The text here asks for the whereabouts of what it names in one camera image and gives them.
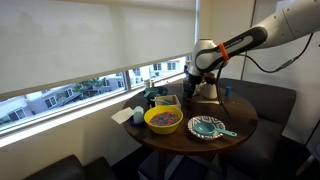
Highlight thin black cable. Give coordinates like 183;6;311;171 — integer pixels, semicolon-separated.
233;32;315;74

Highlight white paper napkin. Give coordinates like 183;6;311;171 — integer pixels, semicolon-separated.
110;106;135;125

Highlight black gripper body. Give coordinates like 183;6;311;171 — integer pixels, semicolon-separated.
187;73;204;87

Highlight small dark blue plate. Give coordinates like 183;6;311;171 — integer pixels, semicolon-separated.
128;116;146;128

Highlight dark blue bowl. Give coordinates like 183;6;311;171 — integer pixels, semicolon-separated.
154;86;169;97

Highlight white stand leg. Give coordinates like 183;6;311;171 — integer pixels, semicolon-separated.
294;153;316;177

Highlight black leather chair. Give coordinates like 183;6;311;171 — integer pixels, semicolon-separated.
22;153;118;180

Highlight light teal block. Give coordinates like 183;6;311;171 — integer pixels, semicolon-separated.
132;105;145;125

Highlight white window frame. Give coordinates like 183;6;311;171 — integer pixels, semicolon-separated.
0;54;201;148

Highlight teal spoon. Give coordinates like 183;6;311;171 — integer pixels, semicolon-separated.
149;97;175;106

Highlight red cable connector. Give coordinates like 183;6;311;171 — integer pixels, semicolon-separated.
203;74;217;86

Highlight blue cylinder block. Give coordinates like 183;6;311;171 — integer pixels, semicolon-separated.
224;85;233;98

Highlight dark table legs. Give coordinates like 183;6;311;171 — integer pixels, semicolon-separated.
138;149;231;180

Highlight teal measuring scoop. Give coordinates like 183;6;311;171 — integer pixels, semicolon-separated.
193;121;238;138

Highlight glass jar with blue band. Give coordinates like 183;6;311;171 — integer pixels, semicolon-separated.
182;64;201;97

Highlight teal cup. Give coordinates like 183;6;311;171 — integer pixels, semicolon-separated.
143;87;160;100

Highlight thick black cable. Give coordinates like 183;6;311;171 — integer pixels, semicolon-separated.
215;59;233;119

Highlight small wooden box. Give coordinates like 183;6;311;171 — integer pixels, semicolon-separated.
154;94;183;111

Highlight dark grey sofa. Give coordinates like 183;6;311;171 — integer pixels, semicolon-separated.
186;77;298;180

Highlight yellow bowl with colourful candies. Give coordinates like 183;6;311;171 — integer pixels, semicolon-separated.
143;105;184;136

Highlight orange strap on arm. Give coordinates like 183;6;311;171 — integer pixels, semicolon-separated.
218;42;231;62

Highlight white mug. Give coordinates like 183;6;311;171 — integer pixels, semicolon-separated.
199;82;219;100

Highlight white roller blind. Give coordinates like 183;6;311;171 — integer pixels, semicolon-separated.
0;0;198;101

